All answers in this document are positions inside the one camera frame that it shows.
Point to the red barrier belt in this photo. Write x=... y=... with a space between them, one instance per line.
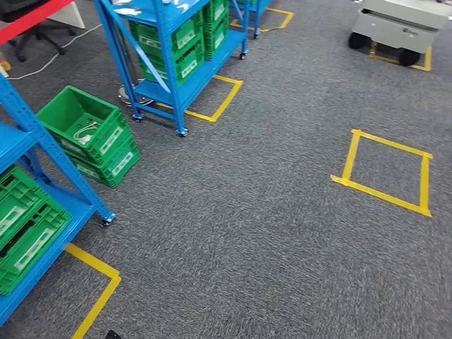
x=28 y=21

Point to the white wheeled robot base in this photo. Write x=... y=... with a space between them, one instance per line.
x=399 y=28

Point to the blue metal shelf rack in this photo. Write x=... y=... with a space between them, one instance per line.
x=166 y=47
x=75 y=208
x=256 y=18

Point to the black office chair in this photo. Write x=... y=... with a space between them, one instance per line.
x=38 y=32

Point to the yellow floor tape square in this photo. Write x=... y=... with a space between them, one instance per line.
x=103 y=299

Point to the white panel desk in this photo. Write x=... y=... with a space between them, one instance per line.
x=69 y=18

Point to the black stanchion post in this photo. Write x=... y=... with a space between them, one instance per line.
x=137 y=99

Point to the black left camera bracket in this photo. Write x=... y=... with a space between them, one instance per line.
x=112 y=335

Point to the orange small object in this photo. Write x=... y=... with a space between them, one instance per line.
x=4 y=65

